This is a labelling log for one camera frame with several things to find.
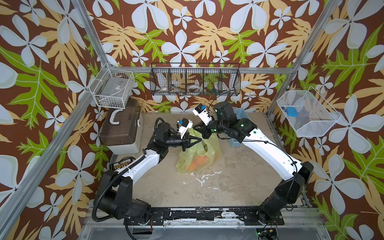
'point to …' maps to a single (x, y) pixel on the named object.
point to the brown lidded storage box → (121, 129)
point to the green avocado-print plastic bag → (211, 147)
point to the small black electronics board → (266, 232)
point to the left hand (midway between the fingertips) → (201, 138)
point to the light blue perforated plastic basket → (241, 114)
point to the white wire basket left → (112, 88)
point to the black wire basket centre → (197, 79)
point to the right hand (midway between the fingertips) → (193, 126)
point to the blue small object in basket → (292, 111)
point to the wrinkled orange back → (193, 164)
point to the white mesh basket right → (307, 112)
